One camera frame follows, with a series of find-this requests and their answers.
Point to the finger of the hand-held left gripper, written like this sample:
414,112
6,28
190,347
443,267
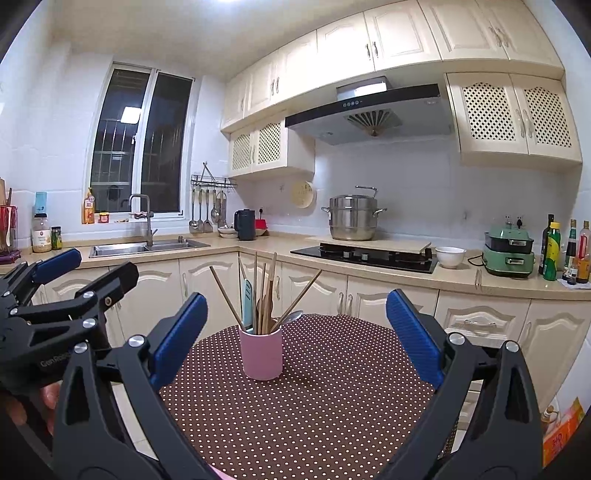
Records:
57,265
115,281

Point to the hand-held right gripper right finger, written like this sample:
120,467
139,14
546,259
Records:
413,337

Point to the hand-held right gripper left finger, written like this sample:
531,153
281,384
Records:
180,337

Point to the light blue sheathed knife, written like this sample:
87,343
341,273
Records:
249,304

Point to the pink utensil holder cup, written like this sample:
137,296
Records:
261,355

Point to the pile of wooden chopsticks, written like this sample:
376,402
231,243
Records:
255,286

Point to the wooden chopstick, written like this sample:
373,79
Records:
300,297

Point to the person's left hand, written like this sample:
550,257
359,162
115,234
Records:
51,401

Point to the small green jar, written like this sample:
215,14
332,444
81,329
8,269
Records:
56,239

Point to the white label glass jar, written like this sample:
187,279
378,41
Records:
41,235

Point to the stainless steel sink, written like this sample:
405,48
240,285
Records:
138,249

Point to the red chopstick holder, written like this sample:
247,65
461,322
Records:
7,230

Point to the orange dish soap bottle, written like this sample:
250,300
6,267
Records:
88,210

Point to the light blue bottle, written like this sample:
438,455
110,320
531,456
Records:
40,203

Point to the metal sink faucet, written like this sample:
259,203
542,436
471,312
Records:
148,221

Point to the white bowl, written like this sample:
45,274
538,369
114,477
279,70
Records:
450,257

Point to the black gas stove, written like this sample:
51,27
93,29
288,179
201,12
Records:
369,261

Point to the hanging metal ladle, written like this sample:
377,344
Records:
194,226

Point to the hanging metal spatula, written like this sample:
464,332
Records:
208,227
201,226

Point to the stacked small bowls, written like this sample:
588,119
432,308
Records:
227,231

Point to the brown polka dot tablecloth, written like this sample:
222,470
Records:
323,415

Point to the hanging metal skimmer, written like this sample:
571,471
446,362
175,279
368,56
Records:
215,213

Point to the green multi cooker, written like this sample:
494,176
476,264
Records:
510,254

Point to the beige kitchen countertop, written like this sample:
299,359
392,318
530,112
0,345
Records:
268,243

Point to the black electric kettle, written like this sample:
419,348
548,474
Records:
245,226

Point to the stainless steel steamer pot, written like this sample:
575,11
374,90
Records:
353,219

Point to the red container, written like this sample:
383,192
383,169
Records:
261,227

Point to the kitchen window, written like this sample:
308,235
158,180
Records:
138,138

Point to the green bottle yellow cap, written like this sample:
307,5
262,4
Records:
552,256

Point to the dark oil bottle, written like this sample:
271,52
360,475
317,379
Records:
545,244

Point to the round bamboo trivet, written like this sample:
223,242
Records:
303,194

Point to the dark sauce bottle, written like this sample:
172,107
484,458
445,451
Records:
570,247

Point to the orange cardboard box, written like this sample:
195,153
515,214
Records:
565,436

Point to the red label sauce bottle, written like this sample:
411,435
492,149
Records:
584,258

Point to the small lattice door cabinet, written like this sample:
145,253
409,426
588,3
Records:
265,147

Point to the black range hood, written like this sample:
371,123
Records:
369,110

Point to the large lattice door cabinet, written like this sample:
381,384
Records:
512,120

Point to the wall utensil rack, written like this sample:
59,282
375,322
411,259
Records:
212,182

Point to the cream upper wall cabinets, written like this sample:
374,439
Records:
351,37

